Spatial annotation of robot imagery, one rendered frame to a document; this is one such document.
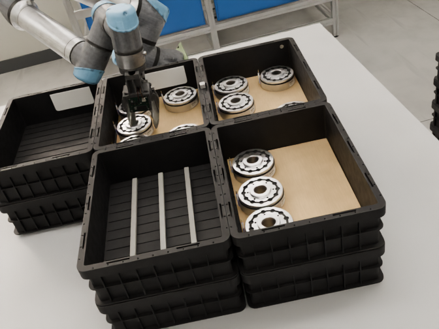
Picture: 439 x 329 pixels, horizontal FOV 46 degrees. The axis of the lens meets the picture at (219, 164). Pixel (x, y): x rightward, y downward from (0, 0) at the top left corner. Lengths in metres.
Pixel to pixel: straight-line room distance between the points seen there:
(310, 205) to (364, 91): 0.71
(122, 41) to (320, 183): 0.59
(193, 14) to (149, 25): 1.63
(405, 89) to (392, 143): 1.61
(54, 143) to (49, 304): 0.51
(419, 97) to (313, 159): 1.83
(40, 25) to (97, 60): 0.23
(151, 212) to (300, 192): 0.35
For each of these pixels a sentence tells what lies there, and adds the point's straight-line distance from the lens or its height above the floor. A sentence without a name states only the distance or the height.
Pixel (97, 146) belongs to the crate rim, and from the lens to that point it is 1.34.
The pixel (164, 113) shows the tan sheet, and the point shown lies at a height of 0.83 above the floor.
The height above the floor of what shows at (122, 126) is 0.86.
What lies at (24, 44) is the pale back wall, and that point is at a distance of 4.42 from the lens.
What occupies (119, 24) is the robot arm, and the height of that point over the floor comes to 1.18.
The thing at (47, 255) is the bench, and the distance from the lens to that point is 1.46.
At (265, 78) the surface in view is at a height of 0.86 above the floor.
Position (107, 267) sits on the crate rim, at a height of 0.93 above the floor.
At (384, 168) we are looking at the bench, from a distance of 1.46.
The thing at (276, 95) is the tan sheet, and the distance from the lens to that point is 1.56.
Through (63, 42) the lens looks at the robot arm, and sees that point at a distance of 1.51.
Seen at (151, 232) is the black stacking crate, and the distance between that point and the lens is 1.19.
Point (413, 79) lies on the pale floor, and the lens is 3.24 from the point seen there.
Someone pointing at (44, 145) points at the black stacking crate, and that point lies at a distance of 1.63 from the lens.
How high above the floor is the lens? 1.63
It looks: 37 degrees down
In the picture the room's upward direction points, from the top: 13 degrees counter-clockwise
